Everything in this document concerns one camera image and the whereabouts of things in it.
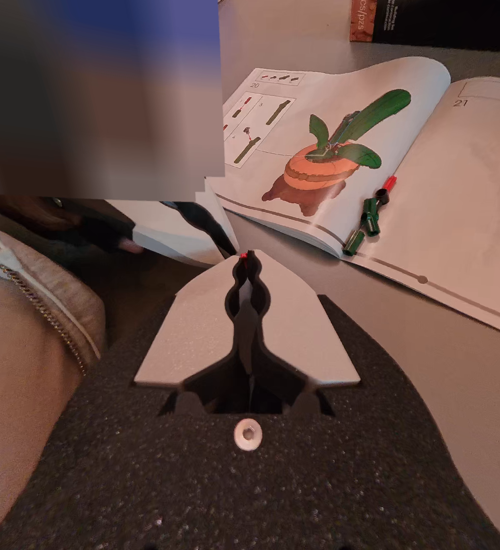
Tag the person's left hand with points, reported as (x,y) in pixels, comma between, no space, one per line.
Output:
(127,246)

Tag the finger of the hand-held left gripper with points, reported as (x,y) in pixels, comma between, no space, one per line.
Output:
(168,232)
(209,227)

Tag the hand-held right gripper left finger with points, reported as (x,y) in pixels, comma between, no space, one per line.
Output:
(189,335)

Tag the dark green connector piece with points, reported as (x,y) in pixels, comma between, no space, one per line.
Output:
(353,244)
(372,225)
(369,207)

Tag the dark orchid set box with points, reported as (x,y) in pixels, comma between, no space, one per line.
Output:
(448,21)

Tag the grey desk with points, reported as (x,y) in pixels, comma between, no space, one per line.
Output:
(405,365)

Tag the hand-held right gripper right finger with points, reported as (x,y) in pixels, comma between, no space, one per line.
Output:
(301,335)

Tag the open instruction booklet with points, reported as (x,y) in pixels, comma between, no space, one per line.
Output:
(469,193)

